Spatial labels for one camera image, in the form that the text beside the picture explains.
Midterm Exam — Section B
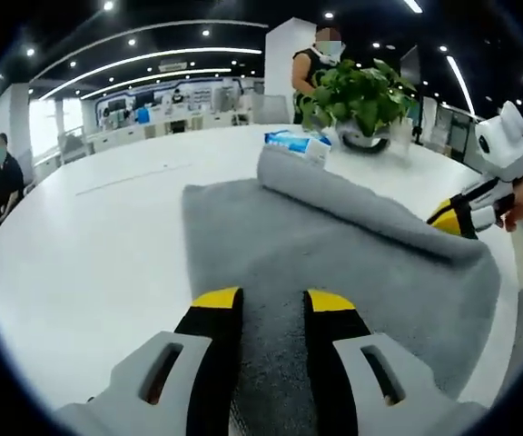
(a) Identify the grey towel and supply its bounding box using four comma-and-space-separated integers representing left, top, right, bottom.
181, 142, 502, 436

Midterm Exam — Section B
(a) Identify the green potted plant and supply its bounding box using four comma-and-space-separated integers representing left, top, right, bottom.
299, 57, 420, 154

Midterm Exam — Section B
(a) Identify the blue wipes packet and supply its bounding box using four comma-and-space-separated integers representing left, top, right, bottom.
262, 128, 334, 169

